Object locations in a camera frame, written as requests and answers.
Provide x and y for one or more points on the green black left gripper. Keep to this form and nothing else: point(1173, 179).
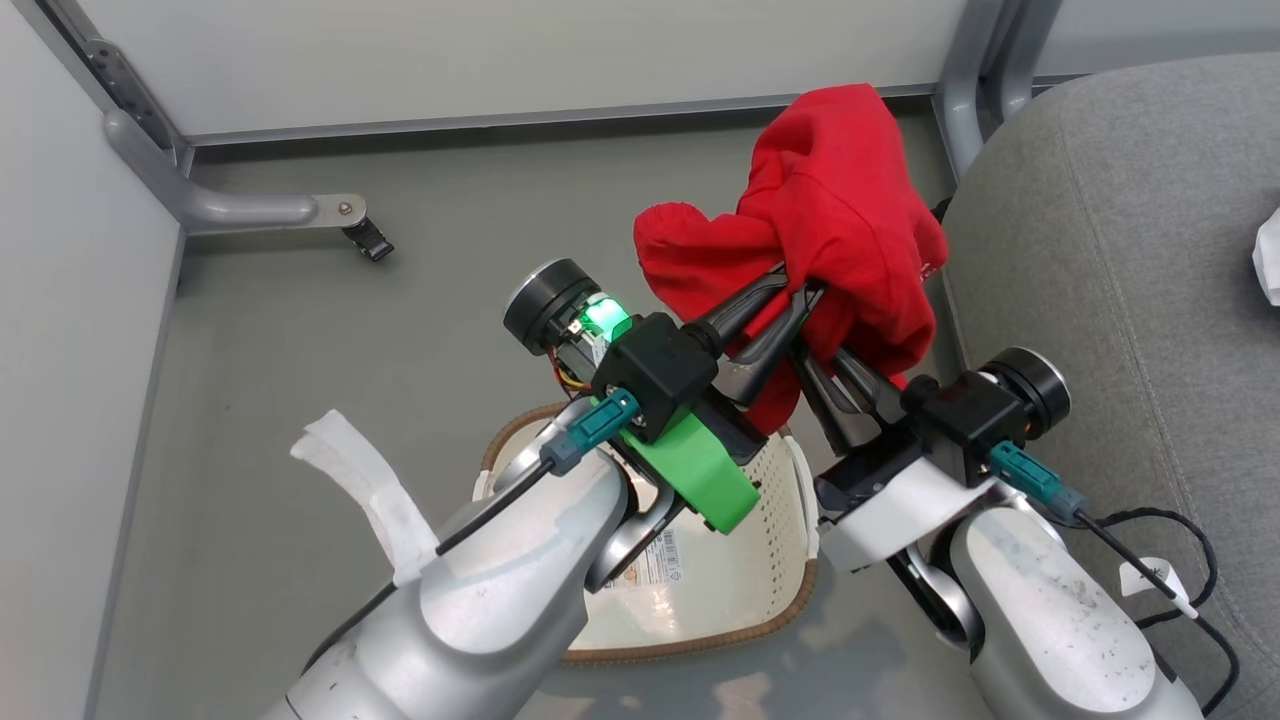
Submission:
point(700, 475)

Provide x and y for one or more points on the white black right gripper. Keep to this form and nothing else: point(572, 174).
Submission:
point(900, 515)

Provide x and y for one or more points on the red and white garment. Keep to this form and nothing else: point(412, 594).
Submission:
point(830, 200)

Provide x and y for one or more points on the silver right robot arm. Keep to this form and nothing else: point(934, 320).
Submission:
point(1050, 620)

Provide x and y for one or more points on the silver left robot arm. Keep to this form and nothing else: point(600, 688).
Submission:
point(500, 600)

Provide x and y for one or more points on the grey fabric sofa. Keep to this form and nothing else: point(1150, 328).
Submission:
point(1120, 250)

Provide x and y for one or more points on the white laundry basket brown rim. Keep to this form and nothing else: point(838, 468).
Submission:
point(720, 580)

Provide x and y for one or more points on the black caster wheel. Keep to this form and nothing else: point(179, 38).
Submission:
point(370, 241)

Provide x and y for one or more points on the white cloth item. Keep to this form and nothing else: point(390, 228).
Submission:
point(1270, 255)

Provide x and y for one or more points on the grey metal partition foot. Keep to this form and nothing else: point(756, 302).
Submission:
point(240, 208)

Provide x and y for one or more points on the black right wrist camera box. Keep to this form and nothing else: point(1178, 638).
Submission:
point(960, 420)

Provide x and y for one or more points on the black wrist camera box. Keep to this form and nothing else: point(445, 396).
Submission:
point(960, 420)
point(655, 375)

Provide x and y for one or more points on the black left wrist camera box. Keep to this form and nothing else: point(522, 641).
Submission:
point(655, 375)

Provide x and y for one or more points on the grey metal partition post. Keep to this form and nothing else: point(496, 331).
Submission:
point(975, 80)

